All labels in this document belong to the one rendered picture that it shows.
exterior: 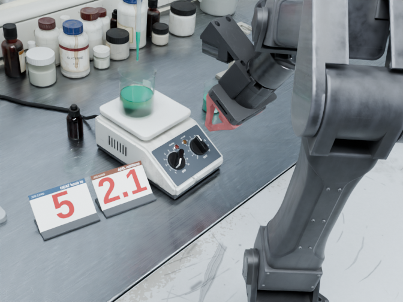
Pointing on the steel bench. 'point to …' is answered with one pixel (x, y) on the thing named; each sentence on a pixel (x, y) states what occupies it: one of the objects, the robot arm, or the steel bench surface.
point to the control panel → (189, 170)
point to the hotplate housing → (116, 132)
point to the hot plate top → (172, 118)
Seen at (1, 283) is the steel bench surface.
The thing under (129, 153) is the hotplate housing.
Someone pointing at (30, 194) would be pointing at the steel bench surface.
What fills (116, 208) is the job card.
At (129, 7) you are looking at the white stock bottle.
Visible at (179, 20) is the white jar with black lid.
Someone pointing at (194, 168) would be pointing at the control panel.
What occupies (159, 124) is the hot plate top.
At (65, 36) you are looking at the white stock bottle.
